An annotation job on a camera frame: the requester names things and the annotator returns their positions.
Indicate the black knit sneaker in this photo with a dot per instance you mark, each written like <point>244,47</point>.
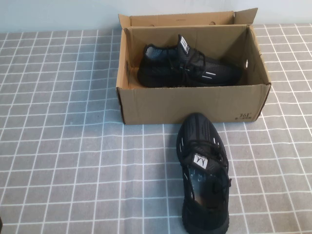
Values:
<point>168,72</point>
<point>202,126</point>

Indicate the brown cardboard shoe box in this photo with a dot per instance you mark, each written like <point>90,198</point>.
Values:
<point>170,104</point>

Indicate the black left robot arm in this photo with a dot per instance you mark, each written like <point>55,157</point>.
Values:
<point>0,224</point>

